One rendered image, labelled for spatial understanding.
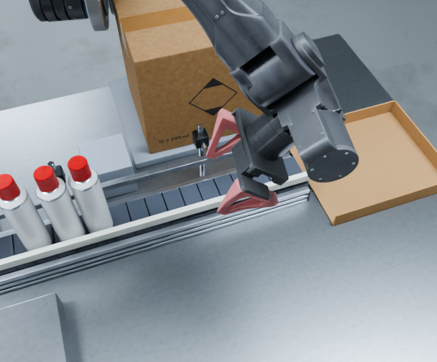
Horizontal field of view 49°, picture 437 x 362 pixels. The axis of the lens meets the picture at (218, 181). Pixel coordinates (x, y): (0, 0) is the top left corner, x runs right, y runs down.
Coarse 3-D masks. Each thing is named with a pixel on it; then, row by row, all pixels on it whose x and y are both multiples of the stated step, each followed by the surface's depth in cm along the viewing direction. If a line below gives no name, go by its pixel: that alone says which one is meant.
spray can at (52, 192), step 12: (48, 168) 80; (36, 180) 79; (48, 180) 79; (60, 180) 83; (36, 192) 82; (48, 192) 81; (60, 192) 82; (48, 204) 82; (60, 204) 83; (72, 204) 87; (48, 216) 86; (60, 216) 86; (72, 216) 88; (60, 228) 89; (72, 228) 90; (84, 228) 96; (60, 240) 93
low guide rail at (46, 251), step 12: (288, 180) 100; (300, 180) 101; (192, 204) 96; (204, 204) 96; (216, 204) 97; (156, 216) 94; (168, 216) 95; (180, 216) 96; (108, 228) 93; (120, 228) 93; (132, 228) 94; (72, 240) 91; (84, 240) 91; (96, 240) 92; (36, 252) 90; (48, 252) 90; (60, 252) 92; (0, 264) 88; (12, 264) 89
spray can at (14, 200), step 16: (0, 176) 79; (0, 192) 78; (16, 192) 80; (0, 208) 81; (16, 208) 81; (32, 208) 84; (16, 224) 84; (32, 224) 86; (32, 240) 89; (48, 240) 93
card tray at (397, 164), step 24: (360, 120) 121; (384, 120) 121; (408, 120) 117; (360, 144) 116; (384, 144) 116; (408, 144) 116; (360, 168) 112; (384, 168) 112; (408, 168) 112; (432, 168) 112; (336, 192) 108; (360, 192) 108; (384, 192) 108; (408, 192) 103; (432, 192) 107; (336, 216) 100; (360, 216) 104
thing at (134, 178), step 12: (204, 156) 98; (228, 156) 99; (156, 168) 96; (168, 168) 96; (180, 168) 96; (120, 180) 94; (132, 180) 94; (72, 192) 92; (36, 204) 90; (0, 216) 89
